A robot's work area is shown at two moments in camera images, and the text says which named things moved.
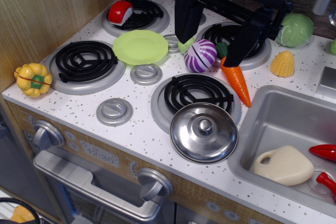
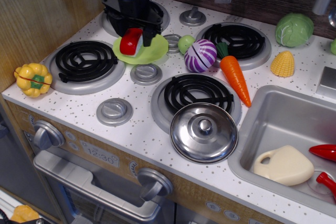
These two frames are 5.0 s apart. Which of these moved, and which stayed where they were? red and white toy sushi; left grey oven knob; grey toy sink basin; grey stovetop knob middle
Moved: red and white toy sushi
Stayed: grey stovetop knob middle; left grey oven knob; grey toy sink basin
